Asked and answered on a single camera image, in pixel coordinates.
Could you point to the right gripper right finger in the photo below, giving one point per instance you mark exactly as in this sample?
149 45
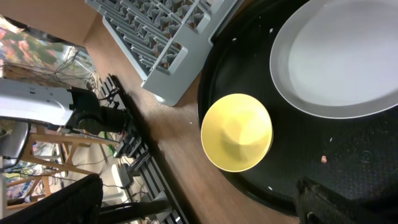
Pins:
315 203

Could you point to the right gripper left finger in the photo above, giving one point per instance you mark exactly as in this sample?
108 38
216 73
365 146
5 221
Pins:
79 202

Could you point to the yellow bowl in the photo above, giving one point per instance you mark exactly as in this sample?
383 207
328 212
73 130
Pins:
236 132

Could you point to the light grey round plate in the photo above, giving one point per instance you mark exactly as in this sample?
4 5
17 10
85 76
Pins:
338 59

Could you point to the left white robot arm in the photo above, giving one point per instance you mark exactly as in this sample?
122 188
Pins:
56 107

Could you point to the grey plastic dishwasher rack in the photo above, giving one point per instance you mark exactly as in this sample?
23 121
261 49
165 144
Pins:
166 41

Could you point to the round black serving tray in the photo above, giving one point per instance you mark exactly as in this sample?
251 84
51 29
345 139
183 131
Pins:
356 158

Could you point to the wooden frame stand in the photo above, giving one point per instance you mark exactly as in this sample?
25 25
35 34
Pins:
17 149

